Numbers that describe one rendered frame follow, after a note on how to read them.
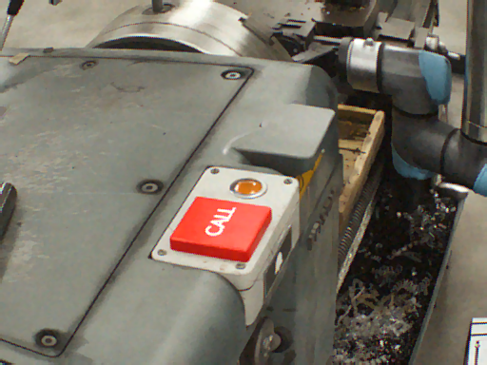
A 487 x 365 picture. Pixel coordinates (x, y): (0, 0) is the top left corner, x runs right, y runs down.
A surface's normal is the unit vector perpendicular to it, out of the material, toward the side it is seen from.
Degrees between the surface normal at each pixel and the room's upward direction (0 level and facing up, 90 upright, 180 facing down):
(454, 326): 0
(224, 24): 27
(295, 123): 0
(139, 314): 0
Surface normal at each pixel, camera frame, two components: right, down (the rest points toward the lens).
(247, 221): -0.04, -0.85
